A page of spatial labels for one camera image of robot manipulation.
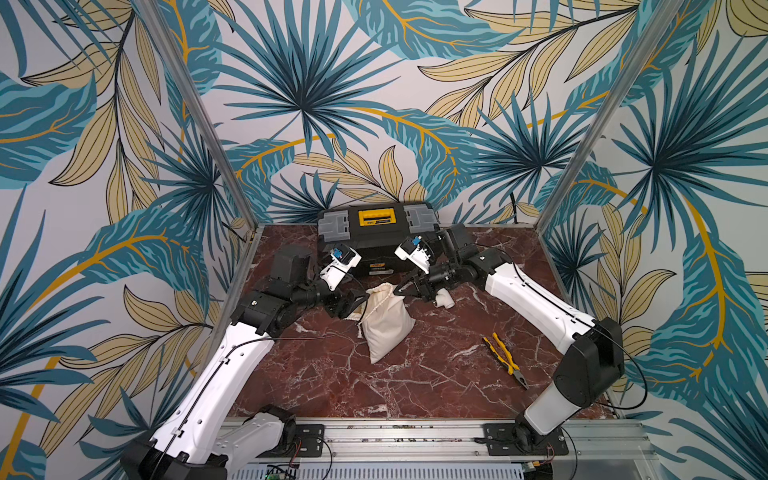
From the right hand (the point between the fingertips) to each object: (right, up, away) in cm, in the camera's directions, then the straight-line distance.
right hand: (379, 308), depth 71 cm
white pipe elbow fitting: (+20, -1, +26) cm, 33 cm away
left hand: (-6, +5, -2) cm, 7 cm away
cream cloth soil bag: (+1, -4, +7) cm, 8 cm away
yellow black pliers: (+37, -19, +14) cm, 44 cm away
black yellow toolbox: (-2, +20, +24) cm, 32 cm away
